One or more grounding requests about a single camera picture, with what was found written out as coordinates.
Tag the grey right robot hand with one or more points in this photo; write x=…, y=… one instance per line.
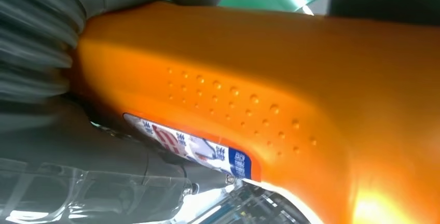
x=86, y=167

